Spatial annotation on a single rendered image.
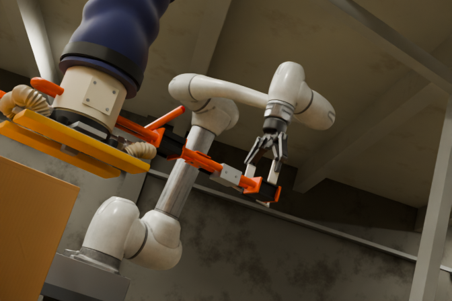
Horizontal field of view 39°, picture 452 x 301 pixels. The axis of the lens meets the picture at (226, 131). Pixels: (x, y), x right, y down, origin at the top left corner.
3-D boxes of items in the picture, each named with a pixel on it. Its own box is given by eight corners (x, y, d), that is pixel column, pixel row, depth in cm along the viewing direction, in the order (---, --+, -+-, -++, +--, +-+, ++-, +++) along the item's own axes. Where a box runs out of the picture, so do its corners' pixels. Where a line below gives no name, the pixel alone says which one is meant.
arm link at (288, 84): (282, 97, 199) (308, 115, 207) (295, 54, 204) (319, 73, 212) (258, 100, 207) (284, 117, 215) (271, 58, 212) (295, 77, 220)
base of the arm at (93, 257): (64, 259, 240) (70, 245, 242) (120, 279, 240) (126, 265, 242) (58, 254, 223) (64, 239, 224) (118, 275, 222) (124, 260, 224)
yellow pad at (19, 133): (3, 126, 162) (10, 109, 163) (-7, 131, 170) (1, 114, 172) (119, 177, 177) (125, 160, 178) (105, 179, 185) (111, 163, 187)
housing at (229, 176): (220, 177, 185) (224, 162, 186) (208, 178, 191) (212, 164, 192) (239, 185, 188) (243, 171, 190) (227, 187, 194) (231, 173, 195)
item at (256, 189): (256, 191, 190) (260, 176, 192) (242, 193, 196) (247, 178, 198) (278, 201, 194) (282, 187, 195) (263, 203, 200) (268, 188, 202)
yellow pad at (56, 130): (22, 115, 146) (31, 95, 147) (11, 121, 154) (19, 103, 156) (148, 172, 161) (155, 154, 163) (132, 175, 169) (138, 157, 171)
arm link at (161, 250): (113, 254, 247) (155, 271, 259) (134, 264, 234) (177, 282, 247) (194, 80, 264) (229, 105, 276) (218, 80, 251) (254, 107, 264)
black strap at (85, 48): (76, 46, 158) (81, 31, 160) (48, 65, 178) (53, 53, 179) (153, 86, 168) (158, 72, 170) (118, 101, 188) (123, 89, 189)
